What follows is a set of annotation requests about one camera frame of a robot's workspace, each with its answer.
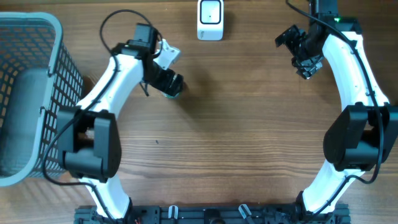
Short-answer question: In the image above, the silver tin can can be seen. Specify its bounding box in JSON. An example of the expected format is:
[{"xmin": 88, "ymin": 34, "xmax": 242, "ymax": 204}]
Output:
[{"xmin": 163, "ymin": 90, "xmax": 184, "ymax": 99}]

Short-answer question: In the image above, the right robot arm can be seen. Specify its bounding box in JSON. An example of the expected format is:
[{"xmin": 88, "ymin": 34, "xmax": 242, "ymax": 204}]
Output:
[{"xmin": 275, "ymin": 1, "xmax": 397, "ymax": 220}]

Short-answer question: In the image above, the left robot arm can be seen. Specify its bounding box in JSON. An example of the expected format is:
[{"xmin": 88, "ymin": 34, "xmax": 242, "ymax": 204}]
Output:
[{"xmin": 57, "ymin": 23, "xmax": 184, "ymax": 223}]

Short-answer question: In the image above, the white barcode scanner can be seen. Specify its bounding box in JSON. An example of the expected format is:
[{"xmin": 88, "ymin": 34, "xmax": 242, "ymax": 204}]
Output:
[{"xmin": 197, "ymin": 0, "xmax": 224, "ymax": 41}]

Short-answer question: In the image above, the grey plastic basket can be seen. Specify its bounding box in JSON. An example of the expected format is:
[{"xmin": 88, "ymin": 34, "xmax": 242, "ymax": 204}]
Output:
[{"xmin": 1, "ymin": 12, "xmax": 84, "ymax": 187}]

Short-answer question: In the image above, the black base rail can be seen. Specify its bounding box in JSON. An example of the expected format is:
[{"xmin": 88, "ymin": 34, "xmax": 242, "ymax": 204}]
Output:
[{"xmin": 73, "ymin": 203, "xmax": 351, "ymax": 224}]

